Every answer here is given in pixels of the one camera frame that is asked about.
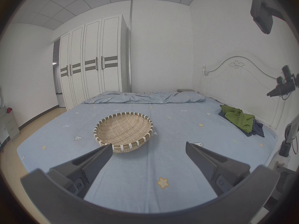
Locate green shorts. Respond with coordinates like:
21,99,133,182
220,105,256,133

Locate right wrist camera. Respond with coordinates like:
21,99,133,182
281,65,293,79

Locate grey chest of drawers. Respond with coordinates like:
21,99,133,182
0,106,21,145

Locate dark blue printed T-shirt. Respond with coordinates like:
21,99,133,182
218,111,265,138

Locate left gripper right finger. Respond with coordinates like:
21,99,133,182
185,141,251,197

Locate round woven basket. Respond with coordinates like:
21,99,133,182
93,112,154,153

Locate white wardrobe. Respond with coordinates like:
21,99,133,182
59,14,130,110

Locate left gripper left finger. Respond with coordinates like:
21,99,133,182
48,144,114,199

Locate pale blue quilt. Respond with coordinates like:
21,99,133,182
83,91,206,104

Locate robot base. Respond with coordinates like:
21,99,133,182
265,156,299,219

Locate bed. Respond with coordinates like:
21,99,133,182
17,53,284,214

